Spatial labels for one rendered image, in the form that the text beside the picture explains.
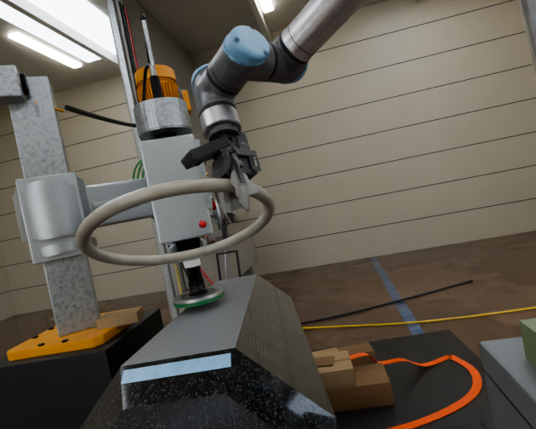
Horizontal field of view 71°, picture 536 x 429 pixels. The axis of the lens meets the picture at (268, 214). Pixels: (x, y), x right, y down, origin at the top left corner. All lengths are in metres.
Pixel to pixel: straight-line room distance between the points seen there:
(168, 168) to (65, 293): 0.89
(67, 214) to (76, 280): 0.33
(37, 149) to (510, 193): 6.29
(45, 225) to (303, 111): 5.10
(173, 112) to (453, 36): 5.88
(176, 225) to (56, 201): 0.70
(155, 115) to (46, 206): 0.75
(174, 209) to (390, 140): 5.25
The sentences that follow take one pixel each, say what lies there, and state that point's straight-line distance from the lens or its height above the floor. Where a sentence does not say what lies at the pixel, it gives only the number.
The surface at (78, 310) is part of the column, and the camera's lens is 2.12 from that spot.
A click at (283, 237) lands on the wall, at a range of 6.45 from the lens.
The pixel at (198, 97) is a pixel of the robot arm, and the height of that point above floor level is 1.49.
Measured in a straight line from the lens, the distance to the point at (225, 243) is 1.16.
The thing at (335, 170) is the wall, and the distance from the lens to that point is 6.35.
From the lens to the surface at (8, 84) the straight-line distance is 2.15.
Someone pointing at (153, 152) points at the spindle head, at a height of 1.51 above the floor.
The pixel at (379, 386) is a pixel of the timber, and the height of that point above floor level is 0.13.
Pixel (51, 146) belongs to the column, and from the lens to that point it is 2.14.
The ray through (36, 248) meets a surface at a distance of 2.07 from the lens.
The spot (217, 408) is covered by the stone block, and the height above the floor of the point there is 0.72.
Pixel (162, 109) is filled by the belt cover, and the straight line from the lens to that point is 1.57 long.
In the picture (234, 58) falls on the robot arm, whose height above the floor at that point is 1.53.
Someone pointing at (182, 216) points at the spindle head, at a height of 1.24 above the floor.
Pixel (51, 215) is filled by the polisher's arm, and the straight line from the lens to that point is 2.02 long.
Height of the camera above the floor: 1.23
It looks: 2 degrees down
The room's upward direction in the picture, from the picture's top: 11 degrees counter-clockwise
